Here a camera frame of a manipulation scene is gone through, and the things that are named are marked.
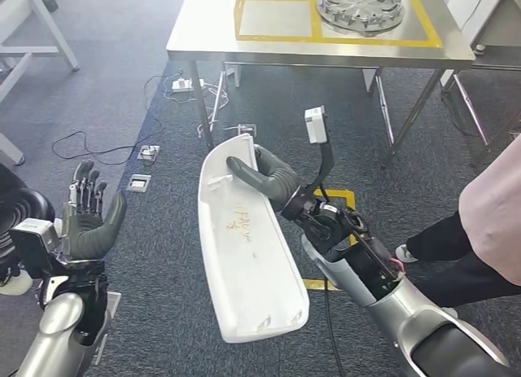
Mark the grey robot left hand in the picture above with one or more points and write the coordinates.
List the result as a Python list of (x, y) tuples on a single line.
[(85, 234)]

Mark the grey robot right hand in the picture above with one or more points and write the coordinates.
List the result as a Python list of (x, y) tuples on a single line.
[(281, 183)]

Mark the white plastic shell part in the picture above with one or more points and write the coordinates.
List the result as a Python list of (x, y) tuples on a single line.
[(252, 266)]

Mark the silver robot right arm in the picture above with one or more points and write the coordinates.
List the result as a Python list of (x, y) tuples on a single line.
[(427, 331)]

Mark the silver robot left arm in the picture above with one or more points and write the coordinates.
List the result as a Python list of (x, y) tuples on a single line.
[(57, 331)]

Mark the steel workbench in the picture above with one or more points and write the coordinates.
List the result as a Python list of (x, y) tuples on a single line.
[(203, 29), (498, 59)]

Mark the white workbench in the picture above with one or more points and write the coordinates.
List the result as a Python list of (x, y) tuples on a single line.
[(41, 24)]

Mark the steel floor socket box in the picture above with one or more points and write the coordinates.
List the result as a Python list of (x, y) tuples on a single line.
[(138, 183), (113, 304), (148, 152), (246, 129)]

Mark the white power strip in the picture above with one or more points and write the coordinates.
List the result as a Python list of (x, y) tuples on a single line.
[(181, 85)]

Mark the grey wheel hubcap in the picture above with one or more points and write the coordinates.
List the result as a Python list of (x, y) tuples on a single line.
[(360, 7)]

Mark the person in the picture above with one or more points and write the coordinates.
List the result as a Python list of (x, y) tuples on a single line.
[(492, 218)]

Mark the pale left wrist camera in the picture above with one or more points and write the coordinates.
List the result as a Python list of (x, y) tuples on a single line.
[(32, 245)]

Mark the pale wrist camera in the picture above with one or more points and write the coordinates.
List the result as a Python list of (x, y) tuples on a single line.
[(315, 125), (32, 245)]

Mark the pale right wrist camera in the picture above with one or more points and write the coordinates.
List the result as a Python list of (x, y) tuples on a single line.
[(315, 125)]

